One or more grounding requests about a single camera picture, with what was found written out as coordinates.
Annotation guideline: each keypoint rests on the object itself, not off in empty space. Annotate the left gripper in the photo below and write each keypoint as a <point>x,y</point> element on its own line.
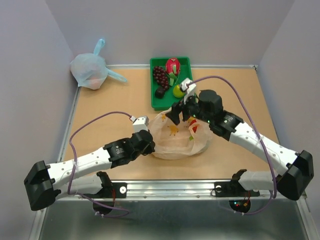
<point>150,148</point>

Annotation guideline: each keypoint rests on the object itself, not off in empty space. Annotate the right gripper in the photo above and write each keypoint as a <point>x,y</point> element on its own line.
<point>177,108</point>

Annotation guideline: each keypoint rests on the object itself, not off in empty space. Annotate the green pear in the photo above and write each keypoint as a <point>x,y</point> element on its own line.
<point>177,92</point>

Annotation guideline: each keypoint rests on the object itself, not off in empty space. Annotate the red apple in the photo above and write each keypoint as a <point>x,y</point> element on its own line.
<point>193,124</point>

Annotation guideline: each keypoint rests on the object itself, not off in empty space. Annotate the orange plastic bag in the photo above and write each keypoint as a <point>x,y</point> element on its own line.
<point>174,142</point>

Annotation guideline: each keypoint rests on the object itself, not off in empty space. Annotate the dark red grape bunch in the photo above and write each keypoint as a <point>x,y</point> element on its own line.
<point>160,76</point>

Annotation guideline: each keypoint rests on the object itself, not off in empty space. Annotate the red dragon fruit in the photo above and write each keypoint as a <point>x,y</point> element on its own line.
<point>172,69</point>

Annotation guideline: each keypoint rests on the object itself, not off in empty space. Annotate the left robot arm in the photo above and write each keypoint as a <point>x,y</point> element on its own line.
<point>44,182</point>

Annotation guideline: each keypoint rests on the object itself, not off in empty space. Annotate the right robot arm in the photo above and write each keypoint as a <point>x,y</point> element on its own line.
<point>290,171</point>

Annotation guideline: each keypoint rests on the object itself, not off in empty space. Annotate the blue plastic bag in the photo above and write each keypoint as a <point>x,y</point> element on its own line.
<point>90,69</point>

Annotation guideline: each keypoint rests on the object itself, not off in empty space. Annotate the green plastic tray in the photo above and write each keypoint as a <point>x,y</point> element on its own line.
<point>160,104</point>

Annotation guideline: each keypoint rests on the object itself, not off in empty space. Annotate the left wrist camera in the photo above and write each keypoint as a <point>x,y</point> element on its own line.
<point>140,123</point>

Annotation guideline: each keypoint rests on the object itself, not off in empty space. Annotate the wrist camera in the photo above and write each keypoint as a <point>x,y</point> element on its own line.
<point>188,87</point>
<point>140,123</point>

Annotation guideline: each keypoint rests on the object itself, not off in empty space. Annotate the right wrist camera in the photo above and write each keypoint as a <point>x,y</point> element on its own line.
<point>188,87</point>

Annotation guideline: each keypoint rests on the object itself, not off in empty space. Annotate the aluminium mounting rail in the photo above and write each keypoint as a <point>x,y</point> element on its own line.
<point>160,189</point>

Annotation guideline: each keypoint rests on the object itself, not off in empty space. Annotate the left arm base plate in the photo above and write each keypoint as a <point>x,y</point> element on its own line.
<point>118,190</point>

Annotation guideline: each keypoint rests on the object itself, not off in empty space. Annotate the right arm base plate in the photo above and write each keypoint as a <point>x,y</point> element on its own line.
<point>223,189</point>

